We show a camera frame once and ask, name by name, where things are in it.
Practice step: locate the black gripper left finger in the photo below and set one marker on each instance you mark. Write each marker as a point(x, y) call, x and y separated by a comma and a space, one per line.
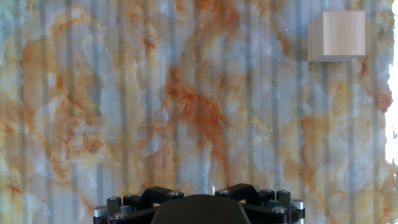
point(133, 205)

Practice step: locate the light wooden block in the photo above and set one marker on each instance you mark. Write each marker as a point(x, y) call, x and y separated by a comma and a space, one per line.
point(339, 34)

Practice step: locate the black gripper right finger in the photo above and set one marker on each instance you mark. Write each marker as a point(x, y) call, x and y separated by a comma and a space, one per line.
point(267, 205)

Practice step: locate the orange marble pattern mat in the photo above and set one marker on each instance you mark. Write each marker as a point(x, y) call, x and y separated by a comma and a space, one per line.
point(186, 102)

